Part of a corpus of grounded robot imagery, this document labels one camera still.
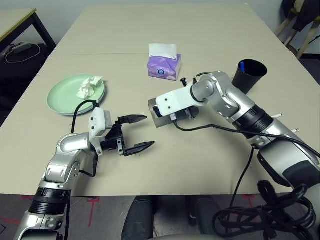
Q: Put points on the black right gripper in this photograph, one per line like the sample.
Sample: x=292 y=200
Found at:
x=191 y=113

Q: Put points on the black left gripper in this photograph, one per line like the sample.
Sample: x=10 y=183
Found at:
x=115 y=140

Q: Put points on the grey glasses case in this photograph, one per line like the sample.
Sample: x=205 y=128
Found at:
x=161 y=122

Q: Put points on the white tissue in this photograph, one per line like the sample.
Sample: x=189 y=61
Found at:
x=87 y=88

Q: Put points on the green plastic plate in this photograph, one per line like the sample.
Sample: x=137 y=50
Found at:
x=65 y=97

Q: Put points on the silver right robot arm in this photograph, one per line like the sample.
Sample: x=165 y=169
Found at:
x=225 y=90

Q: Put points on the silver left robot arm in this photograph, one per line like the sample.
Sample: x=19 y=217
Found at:
x=67 y=145

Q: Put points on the blue plastic plate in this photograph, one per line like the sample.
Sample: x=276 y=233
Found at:
x=104 y=98

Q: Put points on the purple tissue pack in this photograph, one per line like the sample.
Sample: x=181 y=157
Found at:
x=161 y=68

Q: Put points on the black paper cup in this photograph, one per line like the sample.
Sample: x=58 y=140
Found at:
x=247 y=77

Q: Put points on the blue pen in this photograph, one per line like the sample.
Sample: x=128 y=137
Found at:
x=242 y=67

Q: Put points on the dark grey robot torso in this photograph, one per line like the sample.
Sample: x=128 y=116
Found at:
x=140 y=220

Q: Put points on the wooden stool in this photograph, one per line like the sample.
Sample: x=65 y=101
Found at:
x=305 y=42

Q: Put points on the grey power adapter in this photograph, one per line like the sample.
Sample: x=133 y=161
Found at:
x=22 y=47

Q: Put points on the beige stool cushion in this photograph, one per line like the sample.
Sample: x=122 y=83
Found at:
x=295 y=9

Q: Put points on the wooden chair with jacket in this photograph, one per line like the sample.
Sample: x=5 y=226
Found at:
x=305 y=10

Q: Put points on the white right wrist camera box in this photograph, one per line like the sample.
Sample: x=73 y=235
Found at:
x=175 y=100

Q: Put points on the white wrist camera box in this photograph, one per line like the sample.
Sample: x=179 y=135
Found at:
x=175 y=100
x=97 y=123

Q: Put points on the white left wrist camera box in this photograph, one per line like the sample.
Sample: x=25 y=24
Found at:
x=97 y=123

